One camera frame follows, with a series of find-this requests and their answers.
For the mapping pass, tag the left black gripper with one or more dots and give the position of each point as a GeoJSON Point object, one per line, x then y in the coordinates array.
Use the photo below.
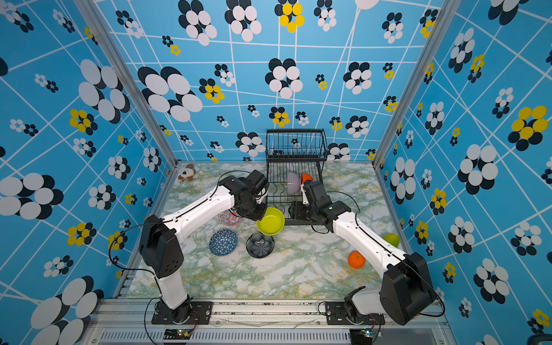
{"type": "Point", "coordinates": [258, 216]}

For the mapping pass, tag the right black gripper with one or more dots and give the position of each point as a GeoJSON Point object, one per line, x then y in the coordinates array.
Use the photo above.
{"type": "Point", "coordinates": [296, 210]}

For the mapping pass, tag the red white patterned bowl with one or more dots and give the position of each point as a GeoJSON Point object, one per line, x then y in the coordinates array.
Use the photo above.
{"type": "Point", "coordinates": [229, 219]}

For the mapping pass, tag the orange plastic bowl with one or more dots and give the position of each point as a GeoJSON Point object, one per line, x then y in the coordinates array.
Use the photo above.
{"type": "Point", "coordinates": [306, 177]}

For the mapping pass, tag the lilac plastic bowl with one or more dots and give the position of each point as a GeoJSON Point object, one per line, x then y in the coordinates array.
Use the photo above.
{"type": "Point", "coordinates": [293, 183]}

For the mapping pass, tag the lime green bowl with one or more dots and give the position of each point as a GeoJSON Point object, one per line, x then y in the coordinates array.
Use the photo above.
{"type": "Point", "coordinates": [272, 222]}

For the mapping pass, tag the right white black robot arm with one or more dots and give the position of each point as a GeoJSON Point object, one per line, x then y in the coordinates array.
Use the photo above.
{"type": "Point", "coordinates": [406, 288]}

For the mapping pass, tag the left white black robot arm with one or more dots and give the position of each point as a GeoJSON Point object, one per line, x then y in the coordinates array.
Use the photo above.
{"type": "Point", "coordinates": [161, 238]}

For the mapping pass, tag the black patterned bowl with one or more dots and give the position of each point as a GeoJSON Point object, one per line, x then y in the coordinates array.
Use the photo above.
{"type": "Point", "coordinates": [260, 245]}

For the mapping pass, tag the blue patterned bowl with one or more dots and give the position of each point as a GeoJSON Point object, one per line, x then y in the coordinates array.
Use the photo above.
{"type": "Point", "coordinates": [223, 242]}

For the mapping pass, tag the small plush toy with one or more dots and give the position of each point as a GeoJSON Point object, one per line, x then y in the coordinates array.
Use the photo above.
{"type": "Point", "coordinates": [187, 174]}

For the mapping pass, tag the orange fruit right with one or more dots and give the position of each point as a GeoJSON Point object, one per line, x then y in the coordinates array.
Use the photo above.
{"type": "Point", "coordinates": [356, 260]}

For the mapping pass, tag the green mango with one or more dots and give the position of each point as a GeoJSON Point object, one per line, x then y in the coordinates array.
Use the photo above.
{"type": "Point", "coordinates": [392, 239]}

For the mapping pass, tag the right circuit board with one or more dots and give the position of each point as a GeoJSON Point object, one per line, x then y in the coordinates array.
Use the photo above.
{"type": "Point", "coordinates": [360, 337]}

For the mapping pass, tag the circuit board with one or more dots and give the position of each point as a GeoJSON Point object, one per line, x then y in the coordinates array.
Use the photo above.
{"type": "Point", "coordinates": [177, 334]}
{"type": "Point", "coordinates": [360, 337]}

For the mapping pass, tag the left circuit board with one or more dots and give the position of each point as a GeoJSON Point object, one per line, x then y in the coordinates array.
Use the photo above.
{"type": "Point", "coordinates": [177, 334]}

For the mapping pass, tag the black wire dish rack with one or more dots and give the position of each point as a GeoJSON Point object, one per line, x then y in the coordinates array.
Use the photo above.
{"type": "Point", "coordinates": [288, 151]}

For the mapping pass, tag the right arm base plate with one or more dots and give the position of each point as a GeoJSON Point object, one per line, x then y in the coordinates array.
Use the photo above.
{"type": "Point", "coordinates": [336, 315]}

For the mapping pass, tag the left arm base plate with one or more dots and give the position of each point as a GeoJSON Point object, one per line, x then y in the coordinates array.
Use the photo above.
{"type": "Point", "coordinates": [188, 313]}

